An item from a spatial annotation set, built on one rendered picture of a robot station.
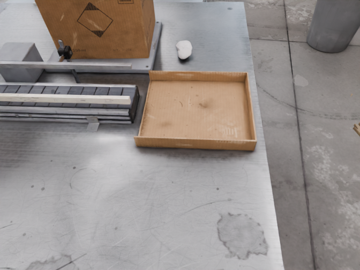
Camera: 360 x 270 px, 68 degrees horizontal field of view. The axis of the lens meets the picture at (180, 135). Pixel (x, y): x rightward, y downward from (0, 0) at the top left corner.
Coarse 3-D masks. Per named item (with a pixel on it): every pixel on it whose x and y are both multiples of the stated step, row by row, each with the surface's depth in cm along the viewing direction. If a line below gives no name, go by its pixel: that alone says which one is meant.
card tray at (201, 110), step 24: (168, 72) 82; (192, 72) 81; (216, 72) 81; (240, 72) 80; (168, 96) 80; (192, 96) 79; (216, 96) 79; (240, 96) 79; (144, 120) 74; (168, 120) 74; (192, 120) 74; (216, 120) 73; (240, 120) 73; (144, 144) 68; (168, 144) 68; (192, 144) 67; (216, 144) 66; (240, 144) 65
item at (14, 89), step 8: (0, 88) 78; (8, 88) 78; (16, 88) 78; (24, 88) 78; (32, 88) 78; (40, 88) 77; (48, 88) 77; (56, 88) 77; (64, 88) 77; (72, 88) 77; (80, 88) 77; (88, 88) 77; (96, 88) 77; (104, 88) 76; (112, 88) 76; (120, 88) 76; (128, 88) 76; (136, 88) 76; (0, 104) 74; (8, 104) 74; (16, 104) 74; (24, 104) 73; (32, 104) 73; (40, 104) 73; (48, 104) 73; (56, 104) 73; (64, 104) 73; (72, 104) 73; (80, 104) 73; (88, 104) 72; (96, 104) 72; (104, 104) 72; (112, 104) 72; (120, 104) 72; (128, 104) 72
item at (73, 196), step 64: (192, 64) 90; (0, 128) 75; (64, 128) 74; (128, 128) 73; (256, 128) 72; (0, 192) 63; (64, 192) 62; (128, 192) 61; (192, 192) 61; (256, 192) 60; (0, 256) 54; (64, 256) 53; (128, 256) 53; (192, 256) 52; (256, 256) 52
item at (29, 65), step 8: (0, 64) 72; (8, 64) 72; (16, 64) 72; (24, 64) 71; (32, 64) 71; (40, 64) 71; (48, 64) 71; (56, 64) 71; (64, 64) 70; (72, 64) 70; (80, 64) 70; (88, 64) 70; (96, 64) 70; (104, 64) 70; (112, 64) 70; (120, 64) 70; (128, 64) 69
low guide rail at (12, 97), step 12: (0, 96) 71; (12, 96) 71; (24, 96) 70; (36, 96) 70; (48, 96) 70; (60, 96) 70; (72, 96) 70; (84, 96) 69; (96, 96) 69; (108, 96) 69; (120, 96) 69
